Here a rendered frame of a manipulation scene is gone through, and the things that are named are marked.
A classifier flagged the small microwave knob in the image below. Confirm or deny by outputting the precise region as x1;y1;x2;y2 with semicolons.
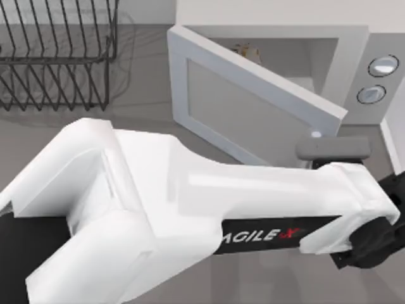
356;84;387;105

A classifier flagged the large microwave knob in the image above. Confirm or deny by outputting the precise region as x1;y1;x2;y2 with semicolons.
367;54;400;78

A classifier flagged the pale microwave door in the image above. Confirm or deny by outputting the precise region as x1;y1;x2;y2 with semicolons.
166;25;349;167

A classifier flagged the pale microwave oven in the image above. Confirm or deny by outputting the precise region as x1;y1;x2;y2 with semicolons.
175;0;405;127

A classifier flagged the dark wire dish rack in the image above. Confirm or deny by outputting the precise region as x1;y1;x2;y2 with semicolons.
0;0;118;112

